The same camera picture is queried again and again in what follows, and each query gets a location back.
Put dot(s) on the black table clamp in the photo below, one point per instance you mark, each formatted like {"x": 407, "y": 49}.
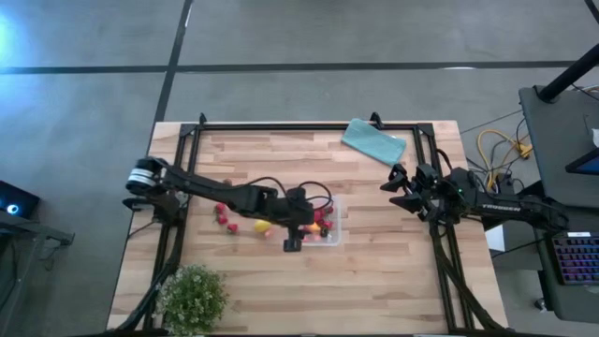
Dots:
{"x": 376, "y": 120}
{"x": 202, "y": 118}

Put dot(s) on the black backlit keyboard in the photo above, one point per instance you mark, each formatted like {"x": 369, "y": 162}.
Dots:
{"x": 578, "y": 257}

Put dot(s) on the dark tablet screen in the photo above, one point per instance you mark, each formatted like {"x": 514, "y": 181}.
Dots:
{"x": 587, "y": 165}

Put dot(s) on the teal cloth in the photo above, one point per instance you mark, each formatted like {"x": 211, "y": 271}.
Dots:
{"x": 374, "y": 142}

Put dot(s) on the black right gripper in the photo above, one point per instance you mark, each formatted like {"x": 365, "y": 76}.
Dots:
{"x": 430, "y": 203}

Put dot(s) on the yellow toy lemon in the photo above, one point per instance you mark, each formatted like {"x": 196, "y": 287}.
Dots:
{"x": 262, "y": 226}

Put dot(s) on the clear plastic tupperware container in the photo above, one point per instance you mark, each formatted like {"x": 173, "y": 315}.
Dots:
{"x": 335, "y": 238}

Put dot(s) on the black pole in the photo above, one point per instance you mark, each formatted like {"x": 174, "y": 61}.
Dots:
{"x": 566, "y": 77}

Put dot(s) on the black table frame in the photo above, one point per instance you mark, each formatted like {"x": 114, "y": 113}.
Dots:
{"x": 304, "y": 126}

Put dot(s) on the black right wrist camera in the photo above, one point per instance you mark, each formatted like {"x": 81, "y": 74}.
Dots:
{"x": 427, "y": 173}

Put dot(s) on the pink lumpy toy fruit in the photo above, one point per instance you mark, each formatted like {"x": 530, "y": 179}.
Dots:
{"x": 317, "y": 238}
{"x": 269, "y": 233}

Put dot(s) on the green potted plant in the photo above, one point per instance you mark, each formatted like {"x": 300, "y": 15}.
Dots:
{"x": 192, "y": 299}

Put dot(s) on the white paper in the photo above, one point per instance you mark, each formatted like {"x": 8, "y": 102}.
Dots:
{"x": 493, "y": 238}

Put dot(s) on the red toy strawberry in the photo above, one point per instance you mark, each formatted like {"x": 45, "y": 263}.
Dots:
{"x": 222, "y": 219}
{"x": 232, "y": 228}
{"x": 220, "y": 207}
{"x": 319, "y": 215}

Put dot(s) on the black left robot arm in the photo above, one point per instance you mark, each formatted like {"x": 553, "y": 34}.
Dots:
{"x": 210, "y": 189}

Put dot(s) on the dark green toy fruit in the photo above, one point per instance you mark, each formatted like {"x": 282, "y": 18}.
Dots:
{"x": 324, "y": 231}

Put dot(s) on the grey desk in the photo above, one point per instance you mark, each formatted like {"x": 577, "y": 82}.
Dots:
{"x": 552, "y": 140}

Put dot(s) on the black box with blue light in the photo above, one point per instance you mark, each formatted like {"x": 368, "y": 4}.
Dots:
{"x": 16, "y": 201}

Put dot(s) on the red toy cherry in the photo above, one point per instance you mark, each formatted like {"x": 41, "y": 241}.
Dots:
{"x": 329, "y": 210}

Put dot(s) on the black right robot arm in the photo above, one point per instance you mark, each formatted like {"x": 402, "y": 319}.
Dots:
{"x": 496, "y": 203}

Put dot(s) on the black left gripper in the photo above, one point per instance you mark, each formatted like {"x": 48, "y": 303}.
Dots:
{"x": 299, "y": 210}

